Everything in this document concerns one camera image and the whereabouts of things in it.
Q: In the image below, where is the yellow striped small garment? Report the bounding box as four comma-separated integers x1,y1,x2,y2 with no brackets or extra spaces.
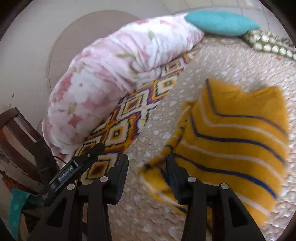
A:
139,79,288,226

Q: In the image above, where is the dark wooden chair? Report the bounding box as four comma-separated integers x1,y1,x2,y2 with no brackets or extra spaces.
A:
0,107,58,232

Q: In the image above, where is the teal cloth on chair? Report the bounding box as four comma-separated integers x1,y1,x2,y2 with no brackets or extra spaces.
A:
9,188,30,240

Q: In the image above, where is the colourful diamond pattern blanket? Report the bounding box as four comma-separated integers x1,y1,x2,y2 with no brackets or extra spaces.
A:
75,49,197,185

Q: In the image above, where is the beige spotted quilt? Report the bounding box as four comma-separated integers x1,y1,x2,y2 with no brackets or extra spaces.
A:
109,38,295,240

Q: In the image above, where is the pink floral comforter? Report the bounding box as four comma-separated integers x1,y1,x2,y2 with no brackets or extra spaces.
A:
42,15,204,161

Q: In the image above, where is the round beige headboard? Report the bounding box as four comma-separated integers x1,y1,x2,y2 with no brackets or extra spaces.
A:
47,10,139,91

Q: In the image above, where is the olive white dotted pillow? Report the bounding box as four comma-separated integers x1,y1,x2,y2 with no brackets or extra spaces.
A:
243,30,295,61

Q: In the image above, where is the teal cushion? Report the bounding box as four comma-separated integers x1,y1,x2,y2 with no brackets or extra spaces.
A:
185,10,260,37

